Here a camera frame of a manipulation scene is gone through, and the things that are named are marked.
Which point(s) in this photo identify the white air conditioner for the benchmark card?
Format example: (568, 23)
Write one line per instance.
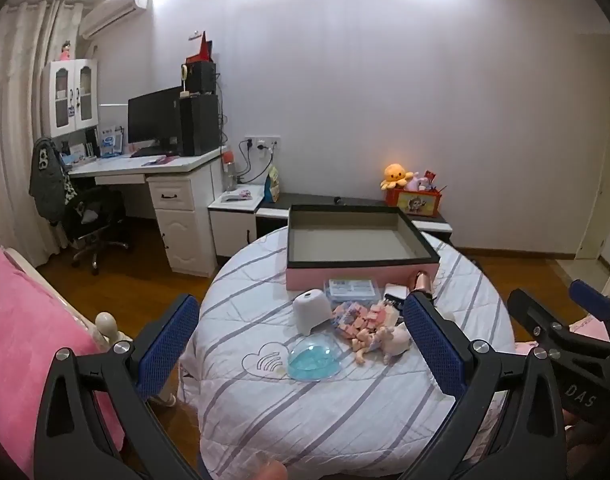
(115, 10)

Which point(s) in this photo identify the blue clear plastic dome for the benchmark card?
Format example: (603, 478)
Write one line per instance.
(312, 362)

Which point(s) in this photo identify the white wall socket strip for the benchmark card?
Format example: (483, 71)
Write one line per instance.
(262, 142)

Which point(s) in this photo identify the blue white desk box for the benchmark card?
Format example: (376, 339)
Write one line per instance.
(111, 141)

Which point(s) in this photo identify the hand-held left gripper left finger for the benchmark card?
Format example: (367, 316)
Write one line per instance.
(167, 345)

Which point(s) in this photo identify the pink plush toy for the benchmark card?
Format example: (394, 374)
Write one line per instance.
(417, 181)

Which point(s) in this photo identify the white striped quilt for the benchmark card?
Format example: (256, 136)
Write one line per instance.
(310, 420)

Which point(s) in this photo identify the pink white block figure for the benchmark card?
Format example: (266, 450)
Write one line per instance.
(389, 312)

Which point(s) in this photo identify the black computer monitor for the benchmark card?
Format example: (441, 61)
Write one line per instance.
(152, 115)

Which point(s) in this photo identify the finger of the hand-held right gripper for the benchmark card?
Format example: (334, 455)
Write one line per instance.
(527, 310)
(592, 300)

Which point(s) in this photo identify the white desk with drawers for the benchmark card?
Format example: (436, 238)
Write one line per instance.
(185, 210)

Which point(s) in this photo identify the bag of pink blocks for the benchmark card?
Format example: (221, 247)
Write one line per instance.
(352, 320)

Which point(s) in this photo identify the white curtain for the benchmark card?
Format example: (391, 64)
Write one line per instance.
(15, 110)

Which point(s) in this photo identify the blue yellow snack bag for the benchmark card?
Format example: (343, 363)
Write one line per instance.
(271, 187)

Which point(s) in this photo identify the small pink case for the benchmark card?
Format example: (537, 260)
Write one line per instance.
(245, 194)

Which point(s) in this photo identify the small white box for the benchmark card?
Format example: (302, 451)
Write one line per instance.
(396, 290)

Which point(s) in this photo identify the black office chair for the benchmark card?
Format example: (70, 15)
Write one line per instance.
(92, 210)

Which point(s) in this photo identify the black speaker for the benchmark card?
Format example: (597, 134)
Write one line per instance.
(202, 77)

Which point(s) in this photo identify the white glass-door cabinet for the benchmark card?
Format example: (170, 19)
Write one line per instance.
(70, 100)

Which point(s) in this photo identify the black patterned jacket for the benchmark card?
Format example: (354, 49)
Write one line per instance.
(45, 180)

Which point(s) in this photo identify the white bed frame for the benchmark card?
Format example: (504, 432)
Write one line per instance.
(107, 325)

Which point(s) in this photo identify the small pink doll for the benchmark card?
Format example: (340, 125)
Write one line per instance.
(66, 51)

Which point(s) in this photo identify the rose gold canister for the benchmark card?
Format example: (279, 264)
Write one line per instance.
(424, 284)

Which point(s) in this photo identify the orange octopus plush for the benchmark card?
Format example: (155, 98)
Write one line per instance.
(397, 174)

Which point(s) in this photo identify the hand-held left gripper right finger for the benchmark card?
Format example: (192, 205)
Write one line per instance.
(435, 345)

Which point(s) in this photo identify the small pale figurine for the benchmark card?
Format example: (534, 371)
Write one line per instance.
(365, 345)

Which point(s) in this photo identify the black computer tower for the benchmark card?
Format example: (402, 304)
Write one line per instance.
(200, 125)

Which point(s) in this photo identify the pink fluffy blanket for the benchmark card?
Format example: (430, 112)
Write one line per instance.
(30, 320)

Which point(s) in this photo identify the pale pig figurine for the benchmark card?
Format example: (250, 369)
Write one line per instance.
(397, 342)

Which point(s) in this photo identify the red triangular ornament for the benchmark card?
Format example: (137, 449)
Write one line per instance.
(202, 50)

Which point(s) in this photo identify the white nightstand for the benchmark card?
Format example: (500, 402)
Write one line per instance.
(230, 225)

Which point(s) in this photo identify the clear plastic box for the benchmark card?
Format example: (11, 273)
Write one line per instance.
(352, 289)

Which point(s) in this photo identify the pink box with black rim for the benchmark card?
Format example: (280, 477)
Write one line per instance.
(355, 242)

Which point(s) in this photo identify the clear bottle red cap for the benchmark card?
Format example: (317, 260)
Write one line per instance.
(229, 175)

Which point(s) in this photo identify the red toy box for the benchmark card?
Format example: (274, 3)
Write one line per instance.
(417, 204)

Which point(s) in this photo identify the white nail lamp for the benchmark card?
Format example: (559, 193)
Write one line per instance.
(310, 310)

